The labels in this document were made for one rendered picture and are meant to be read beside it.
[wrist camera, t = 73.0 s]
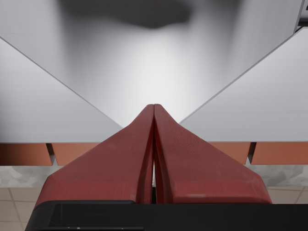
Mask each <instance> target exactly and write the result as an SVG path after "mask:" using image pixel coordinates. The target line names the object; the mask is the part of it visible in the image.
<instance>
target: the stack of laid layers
mask: <svg viewBox="0 0 308 231"><path fill-rule="evenodd" d="M301 27H308V0H304V3H303V6H302V10H301V14H300V17H299V20H298V24H297V28H296V30H295V32H296V31H297V30H299V29H300V28H301Z"/></svg>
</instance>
